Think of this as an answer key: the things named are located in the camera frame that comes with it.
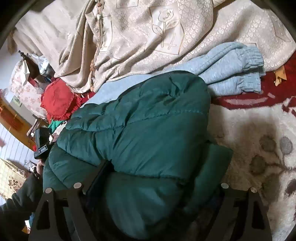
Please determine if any dark green puffer jacket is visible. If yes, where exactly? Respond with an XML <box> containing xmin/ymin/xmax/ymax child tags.
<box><xmin>43</xmin><ymin>71</ymin><xmax>233</xmax><ymax>240</ymax></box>

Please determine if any dark left sleeve forearm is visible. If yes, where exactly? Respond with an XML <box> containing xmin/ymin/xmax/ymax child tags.
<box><xmin>1</xmin><ymin>173</ymin><xmax>43</xmax><ymax>240</ymax></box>

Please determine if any person's left hand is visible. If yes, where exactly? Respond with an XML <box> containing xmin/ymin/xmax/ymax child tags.
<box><xmin>36</xmin><ymin>160</ymin><xmax>45</xmax><ymax>176</ymax></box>

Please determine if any beige patterned bedspread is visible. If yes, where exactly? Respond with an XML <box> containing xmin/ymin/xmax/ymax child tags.
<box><xmin>13</xmin><ymin>0</ymin><xmax>295</xmax><ymax>93</ymax></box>

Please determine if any white floral plush blanket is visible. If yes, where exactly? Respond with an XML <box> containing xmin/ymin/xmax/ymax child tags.
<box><xmin>208</xmin><ymin>56</ymin><xmax>295</xmax><ymax>240</ymax></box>

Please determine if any red frilled pillow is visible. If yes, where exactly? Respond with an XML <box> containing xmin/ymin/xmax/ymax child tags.
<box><xmin>41</xmin><ymin>78</ymin><xmax>82</xmax><ymax>123</ymax></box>

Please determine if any light blue fleece garment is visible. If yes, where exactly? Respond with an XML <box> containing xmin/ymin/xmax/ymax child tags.
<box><xmin>87</xmin><ymin>42</ymin><xmax>265</xmax><ymax>104</ymax></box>

